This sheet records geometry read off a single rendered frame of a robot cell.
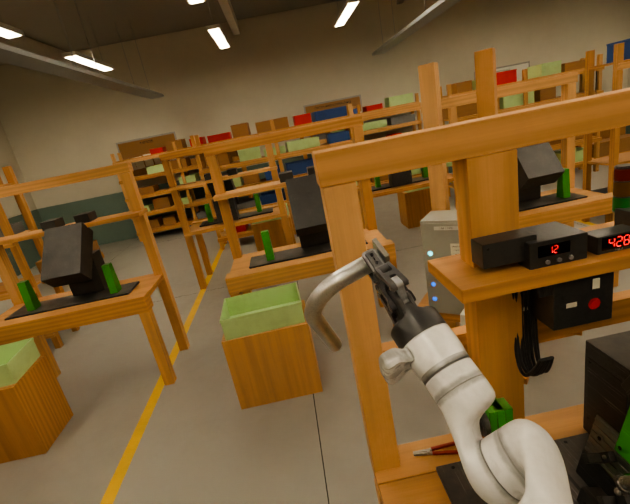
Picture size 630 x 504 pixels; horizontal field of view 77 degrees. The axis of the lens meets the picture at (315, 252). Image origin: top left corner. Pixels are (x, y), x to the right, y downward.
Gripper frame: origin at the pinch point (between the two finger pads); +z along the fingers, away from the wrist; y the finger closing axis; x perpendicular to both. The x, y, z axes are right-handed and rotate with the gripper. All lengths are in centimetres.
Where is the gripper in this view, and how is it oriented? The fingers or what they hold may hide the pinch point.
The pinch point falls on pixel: (373, 266)
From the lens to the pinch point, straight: 63.7
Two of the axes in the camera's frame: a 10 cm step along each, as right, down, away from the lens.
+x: -8.9, 4.5, -0.9
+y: -1.9, -5.4, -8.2
